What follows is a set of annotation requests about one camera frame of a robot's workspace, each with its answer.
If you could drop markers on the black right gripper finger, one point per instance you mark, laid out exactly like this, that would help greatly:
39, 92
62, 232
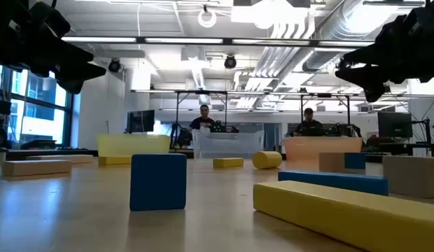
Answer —
371, 56
374, 78

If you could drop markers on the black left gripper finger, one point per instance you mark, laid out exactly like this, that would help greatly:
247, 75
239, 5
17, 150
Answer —
80, 78
66, 54

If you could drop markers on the natural wood long block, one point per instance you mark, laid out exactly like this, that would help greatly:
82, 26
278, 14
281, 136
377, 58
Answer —
77, 158
36, 168

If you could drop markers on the blue cube block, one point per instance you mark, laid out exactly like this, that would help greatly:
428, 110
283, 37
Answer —
355, 161
157, 182

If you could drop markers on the natural wood cube block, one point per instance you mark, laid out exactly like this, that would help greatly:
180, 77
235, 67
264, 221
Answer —
330, 163
413, 176

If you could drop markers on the blue long block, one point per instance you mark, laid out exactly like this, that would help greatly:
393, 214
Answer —
332, 182

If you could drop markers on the yellow cylinder block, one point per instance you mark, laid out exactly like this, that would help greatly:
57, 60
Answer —
267, 160

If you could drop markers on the yellow long block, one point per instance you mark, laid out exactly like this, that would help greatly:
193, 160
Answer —
343, 217
228, 162

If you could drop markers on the black background robot arm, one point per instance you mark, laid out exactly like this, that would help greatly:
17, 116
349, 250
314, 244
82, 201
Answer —
222, 127
343, 130

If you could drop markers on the black ceiling spotlight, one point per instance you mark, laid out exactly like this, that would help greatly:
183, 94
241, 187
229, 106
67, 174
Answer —
114, 65
230, 62

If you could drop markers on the black computer monitor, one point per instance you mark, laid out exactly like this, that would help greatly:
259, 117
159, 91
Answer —
395, 125
140, 121

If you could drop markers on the black low desk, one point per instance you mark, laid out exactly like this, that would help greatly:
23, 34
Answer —
52, 152

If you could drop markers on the person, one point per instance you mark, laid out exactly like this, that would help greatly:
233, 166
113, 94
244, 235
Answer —
309, 125
202, 120

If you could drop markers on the yellow translucent plastic bin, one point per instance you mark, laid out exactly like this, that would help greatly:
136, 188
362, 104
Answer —
133, 145

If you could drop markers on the orange translucent plastic bin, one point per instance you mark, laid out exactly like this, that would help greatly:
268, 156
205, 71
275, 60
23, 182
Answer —
322, 147

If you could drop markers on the white ceiling unit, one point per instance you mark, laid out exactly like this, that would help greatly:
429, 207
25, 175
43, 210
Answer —
269, 12

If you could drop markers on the long LED light bar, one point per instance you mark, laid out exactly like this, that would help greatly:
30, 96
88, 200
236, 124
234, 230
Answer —
227, 41

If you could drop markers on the clear plastic bin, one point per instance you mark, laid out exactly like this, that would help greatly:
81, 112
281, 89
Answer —
227, 145

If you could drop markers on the silver round air duct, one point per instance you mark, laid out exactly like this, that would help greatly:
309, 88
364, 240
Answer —
346, 31

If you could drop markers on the black window frame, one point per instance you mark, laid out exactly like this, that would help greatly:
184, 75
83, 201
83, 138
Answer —
68, 119

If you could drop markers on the black metal rig frame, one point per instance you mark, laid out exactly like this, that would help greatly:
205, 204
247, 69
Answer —
177, 115
348, 112

